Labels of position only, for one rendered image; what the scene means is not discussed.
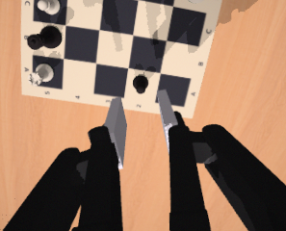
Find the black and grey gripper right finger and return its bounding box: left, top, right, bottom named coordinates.
left=157, top=90, right=286, bottom=231

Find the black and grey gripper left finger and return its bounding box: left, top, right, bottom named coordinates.
left=3, top=97, right=127, bottom=231

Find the black and cream chessboard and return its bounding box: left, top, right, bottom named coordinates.
left=21, top=0, right=222, bottom=118

